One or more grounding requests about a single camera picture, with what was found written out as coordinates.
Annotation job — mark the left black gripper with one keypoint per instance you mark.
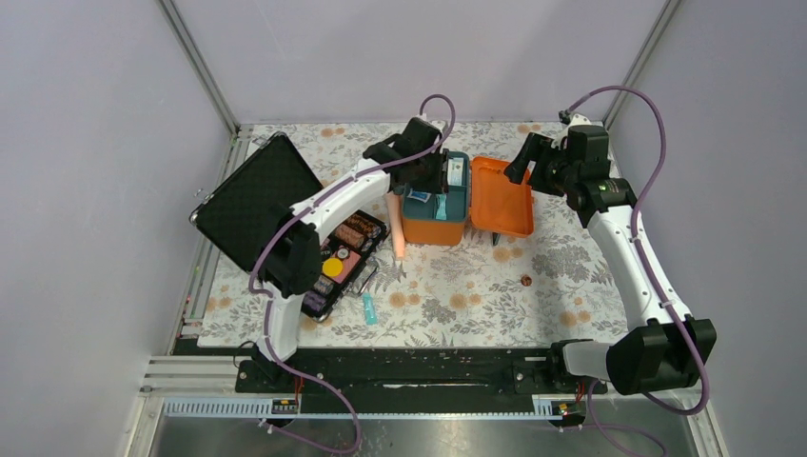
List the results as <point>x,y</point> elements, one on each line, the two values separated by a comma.
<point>438,184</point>

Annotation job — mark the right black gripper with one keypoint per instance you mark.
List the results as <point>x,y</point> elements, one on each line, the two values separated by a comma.
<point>539,149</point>

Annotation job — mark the teal divided tray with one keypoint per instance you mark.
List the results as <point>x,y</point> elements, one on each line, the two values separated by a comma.
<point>450,207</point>

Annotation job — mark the orange medicine box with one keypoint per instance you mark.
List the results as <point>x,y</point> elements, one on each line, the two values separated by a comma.
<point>496,206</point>

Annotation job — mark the teal tube pair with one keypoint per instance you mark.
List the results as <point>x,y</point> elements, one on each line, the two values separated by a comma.
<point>370,313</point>

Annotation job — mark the small blue sachets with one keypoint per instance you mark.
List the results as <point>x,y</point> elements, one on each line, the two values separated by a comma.
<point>419,196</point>

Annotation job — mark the blue white medicine packet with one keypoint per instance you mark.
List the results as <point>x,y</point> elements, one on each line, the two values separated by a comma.
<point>455,172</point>

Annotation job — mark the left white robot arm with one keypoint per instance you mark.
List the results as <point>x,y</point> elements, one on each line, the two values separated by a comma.
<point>291,262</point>

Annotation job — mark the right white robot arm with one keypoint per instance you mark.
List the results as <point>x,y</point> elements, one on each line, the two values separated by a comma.
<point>665,347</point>

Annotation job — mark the orange black chip stack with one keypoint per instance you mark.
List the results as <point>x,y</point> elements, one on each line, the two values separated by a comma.
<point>365,226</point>

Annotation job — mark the red white chip stack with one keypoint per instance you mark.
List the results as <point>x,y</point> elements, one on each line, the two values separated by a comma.
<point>350,236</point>

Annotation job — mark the floral table mat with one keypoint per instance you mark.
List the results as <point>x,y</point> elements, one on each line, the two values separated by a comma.
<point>469,295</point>

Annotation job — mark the yellow poker chip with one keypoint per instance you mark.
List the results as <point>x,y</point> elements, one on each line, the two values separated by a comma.
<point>332,267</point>

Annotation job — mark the black poker chip case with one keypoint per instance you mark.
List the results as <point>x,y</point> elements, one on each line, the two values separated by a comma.
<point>241,214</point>

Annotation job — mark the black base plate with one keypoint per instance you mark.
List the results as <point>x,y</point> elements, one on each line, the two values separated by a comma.
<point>398,381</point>

